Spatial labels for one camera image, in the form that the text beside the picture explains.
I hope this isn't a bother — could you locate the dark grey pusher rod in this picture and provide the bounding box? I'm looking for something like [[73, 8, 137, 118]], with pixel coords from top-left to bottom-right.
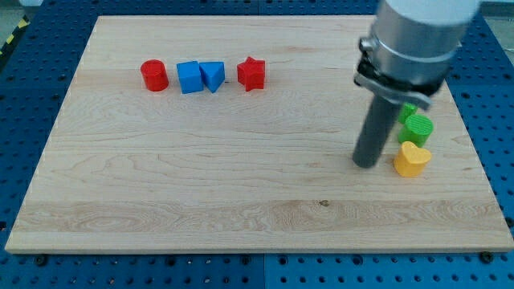
[[353, 96, 402, 169]]

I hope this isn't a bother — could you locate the yellow heart block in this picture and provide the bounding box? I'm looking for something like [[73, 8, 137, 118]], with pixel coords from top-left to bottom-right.
[[394, 141, 432, 177]]

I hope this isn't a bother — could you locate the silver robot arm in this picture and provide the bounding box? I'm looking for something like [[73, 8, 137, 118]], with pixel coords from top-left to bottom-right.
[[353, 0, 481, 168]]

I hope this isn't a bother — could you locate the green block behind rod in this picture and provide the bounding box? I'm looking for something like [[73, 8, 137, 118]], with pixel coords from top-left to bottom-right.
[[398, 103, 418, 124]]

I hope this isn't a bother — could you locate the green cylinder block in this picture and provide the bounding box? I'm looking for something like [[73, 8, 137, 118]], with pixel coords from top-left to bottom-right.
[[398, 114, 434, 148]]

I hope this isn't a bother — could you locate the red star block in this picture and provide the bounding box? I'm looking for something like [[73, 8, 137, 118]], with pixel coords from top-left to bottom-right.
[[236, 56, 266, 92]]

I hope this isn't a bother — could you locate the wooden board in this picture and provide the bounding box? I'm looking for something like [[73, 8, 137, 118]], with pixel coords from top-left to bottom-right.
[[6, 16, 513, 254]]

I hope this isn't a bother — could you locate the blue triangle block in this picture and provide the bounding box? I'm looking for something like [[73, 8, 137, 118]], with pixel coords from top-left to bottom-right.
[[199, 62, 226, 92]]

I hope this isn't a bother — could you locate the blue cube block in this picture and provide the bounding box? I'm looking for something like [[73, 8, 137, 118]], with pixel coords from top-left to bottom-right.
[[176, 61, 204, 94]]

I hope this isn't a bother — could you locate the red cylinder block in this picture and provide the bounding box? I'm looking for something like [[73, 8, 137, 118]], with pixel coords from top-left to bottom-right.
[[140, 59, 169, 92]]

